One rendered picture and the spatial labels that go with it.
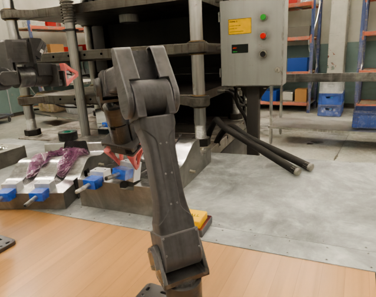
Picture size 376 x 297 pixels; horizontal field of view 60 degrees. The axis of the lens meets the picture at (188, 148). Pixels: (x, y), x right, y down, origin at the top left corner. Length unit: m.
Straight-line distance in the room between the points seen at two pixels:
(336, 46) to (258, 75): 5.54
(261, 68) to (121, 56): 1.12
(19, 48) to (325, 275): 0.92
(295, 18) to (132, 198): 6.90
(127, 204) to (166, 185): 0.45
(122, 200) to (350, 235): 0.61
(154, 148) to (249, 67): 1.15
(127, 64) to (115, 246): 0.46
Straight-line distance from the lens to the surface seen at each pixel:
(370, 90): 7.39
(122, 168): 0.91
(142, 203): 0.94
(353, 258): 0.81
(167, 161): 0.53
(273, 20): 1.61
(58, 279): 0.78
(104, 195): 1.00
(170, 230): 0.54
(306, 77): 4.26
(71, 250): 0.86
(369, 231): 0.92
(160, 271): 0.55
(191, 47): 1.54
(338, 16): 7.13
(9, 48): 1.00
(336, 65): 7.11
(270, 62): 1.60
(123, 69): 0.55
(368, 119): 4.46
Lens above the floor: 1.24
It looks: 16 degrees down
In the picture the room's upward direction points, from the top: 3 degrees counter-clockwise
